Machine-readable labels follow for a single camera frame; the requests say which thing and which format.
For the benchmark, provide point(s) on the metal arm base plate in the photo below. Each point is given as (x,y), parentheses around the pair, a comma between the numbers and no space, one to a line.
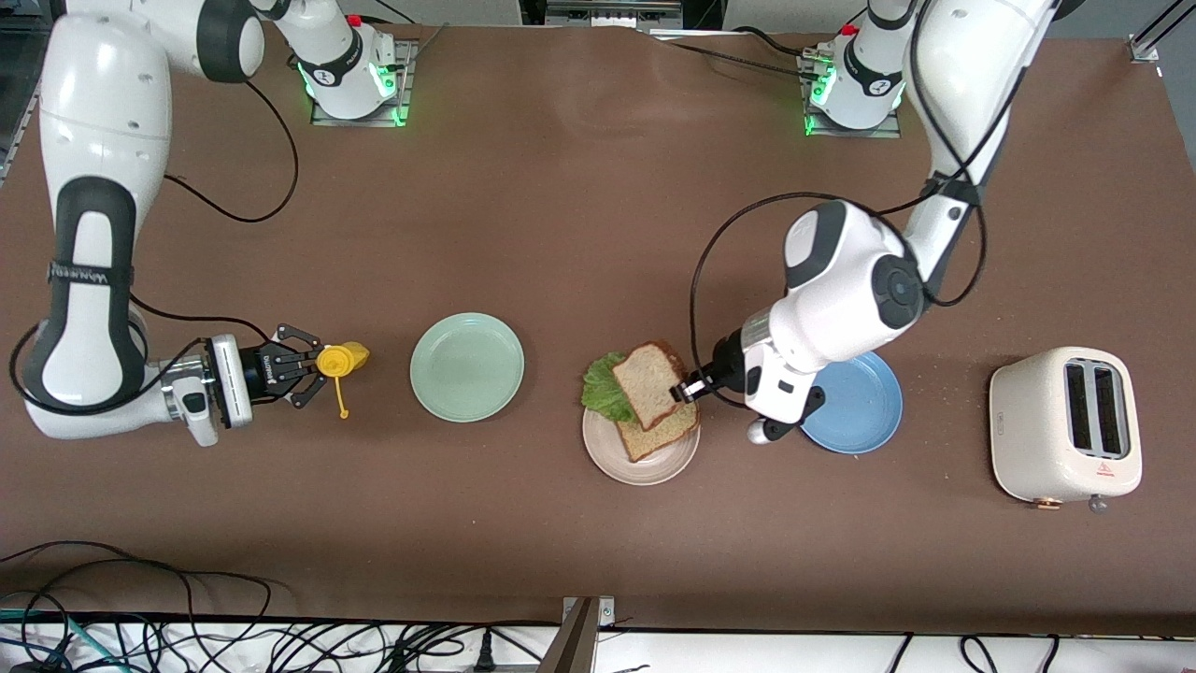
(883,134)
(355,122)

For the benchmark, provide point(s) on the black and silver equipment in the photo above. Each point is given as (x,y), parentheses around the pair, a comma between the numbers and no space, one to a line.
(607,14)

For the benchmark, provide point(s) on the grey metal bracket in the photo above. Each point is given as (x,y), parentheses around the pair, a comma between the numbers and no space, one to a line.
(575,645)

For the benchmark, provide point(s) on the brown table cover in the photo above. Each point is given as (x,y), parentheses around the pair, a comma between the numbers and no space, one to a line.
(523,234)

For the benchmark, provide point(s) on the blue plate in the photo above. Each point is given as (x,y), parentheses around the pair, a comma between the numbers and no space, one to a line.
(860,421)

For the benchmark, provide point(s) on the black power plug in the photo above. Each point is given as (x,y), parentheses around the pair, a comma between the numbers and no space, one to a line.
(484,654)

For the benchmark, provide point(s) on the beige plate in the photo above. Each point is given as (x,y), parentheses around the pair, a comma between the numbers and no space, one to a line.
(645,470)

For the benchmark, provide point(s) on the aluminium frame enclosure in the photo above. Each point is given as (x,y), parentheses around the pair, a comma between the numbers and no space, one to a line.
(19,56)

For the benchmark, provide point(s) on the brown bread slice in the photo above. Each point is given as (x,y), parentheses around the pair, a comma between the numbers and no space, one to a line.
(663,441)
(649,383)

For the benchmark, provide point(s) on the green lettuce leaf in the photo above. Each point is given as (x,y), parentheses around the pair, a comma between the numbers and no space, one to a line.
(603,393)

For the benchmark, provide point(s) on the white toaster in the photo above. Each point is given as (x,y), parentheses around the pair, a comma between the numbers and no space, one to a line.
(1028,430)

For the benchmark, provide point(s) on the yellow squeeze bottle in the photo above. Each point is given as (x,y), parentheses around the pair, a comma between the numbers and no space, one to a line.
(348,358)

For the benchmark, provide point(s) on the mint green plate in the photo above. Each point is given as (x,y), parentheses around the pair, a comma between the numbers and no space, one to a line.
(467,367)

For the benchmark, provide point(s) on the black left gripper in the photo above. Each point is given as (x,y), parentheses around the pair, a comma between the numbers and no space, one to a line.
(725,367)

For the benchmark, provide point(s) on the aluminium corner profile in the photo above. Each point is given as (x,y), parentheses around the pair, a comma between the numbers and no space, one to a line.
(1145,51)

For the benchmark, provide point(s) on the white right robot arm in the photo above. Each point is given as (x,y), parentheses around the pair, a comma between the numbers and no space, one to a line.
(93,280)

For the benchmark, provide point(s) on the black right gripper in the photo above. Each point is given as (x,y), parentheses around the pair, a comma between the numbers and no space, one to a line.
(263,371)

